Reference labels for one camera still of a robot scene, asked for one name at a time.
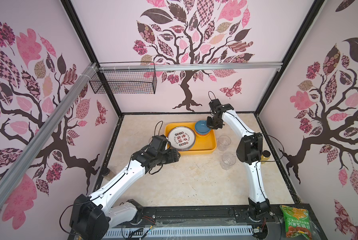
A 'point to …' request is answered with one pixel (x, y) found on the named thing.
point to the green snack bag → (297, 222)
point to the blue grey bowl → (201, 128)
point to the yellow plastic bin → (206, 144)
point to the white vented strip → (130, 232)
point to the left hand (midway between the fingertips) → (175, 159)
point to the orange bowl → (202, 135)
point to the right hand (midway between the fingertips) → (210, 124)
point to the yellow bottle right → (265, 156)
